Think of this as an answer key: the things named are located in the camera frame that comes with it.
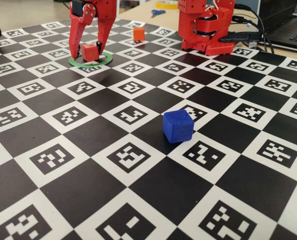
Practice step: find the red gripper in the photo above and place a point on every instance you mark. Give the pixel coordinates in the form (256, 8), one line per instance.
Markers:
(101, 11)

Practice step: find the red cube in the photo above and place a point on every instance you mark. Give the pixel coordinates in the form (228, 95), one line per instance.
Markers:
(89, 52)

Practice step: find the orange cube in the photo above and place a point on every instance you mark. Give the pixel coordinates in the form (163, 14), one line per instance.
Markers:
(139, 33)

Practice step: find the blue cube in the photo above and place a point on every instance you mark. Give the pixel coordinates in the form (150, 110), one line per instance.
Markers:
(178, 126)

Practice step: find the red robot base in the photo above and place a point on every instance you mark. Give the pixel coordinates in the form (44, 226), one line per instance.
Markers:
(188, 25)

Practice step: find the yellow tape roll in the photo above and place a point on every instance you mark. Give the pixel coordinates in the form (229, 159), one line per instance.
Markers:
(163, 4)

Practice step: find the black white marker checkerboard mat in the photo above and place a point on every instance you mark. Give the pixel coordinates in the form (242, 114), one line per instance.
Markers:
(148, 187)

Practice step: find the black laptop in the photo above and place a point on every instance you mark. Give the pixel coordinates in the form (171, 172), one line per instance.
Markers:
(288, 30)

